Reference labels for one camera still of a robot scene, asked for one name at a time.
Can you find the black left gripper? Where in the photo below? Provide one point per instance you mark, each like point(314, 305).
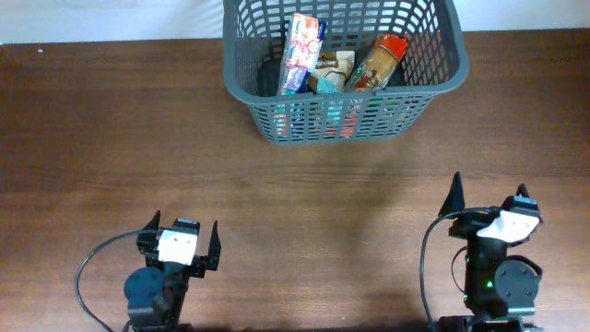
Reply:
point(202, 263)

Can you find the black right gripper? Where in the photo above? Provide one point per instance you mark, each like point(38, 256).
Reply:
point(469, 223)

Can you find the red spaghetti packet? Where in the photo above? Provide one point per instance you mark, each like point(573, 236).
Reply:
point(373, 72)

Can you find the teal snack packet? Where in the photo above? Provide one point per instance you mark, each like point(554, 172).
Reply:
point(328, 87)

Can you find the beige brown snack pouch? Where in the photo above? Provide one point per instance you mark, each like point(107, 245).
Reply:
point(335, 66)

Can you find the grey plastic lattice basket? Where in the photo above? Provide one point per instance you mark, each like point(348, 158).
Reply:
point(254, 37)

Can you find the Kleenex tissue multipack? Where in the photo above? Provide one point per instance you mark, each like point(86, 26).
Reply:
point(301, 52)

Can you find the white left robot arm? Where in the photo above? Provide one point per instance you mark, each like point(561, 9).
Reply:
point(156, 292)

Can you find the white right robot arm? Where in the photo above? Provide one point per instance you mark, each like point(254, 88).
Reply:
point(500, 289)

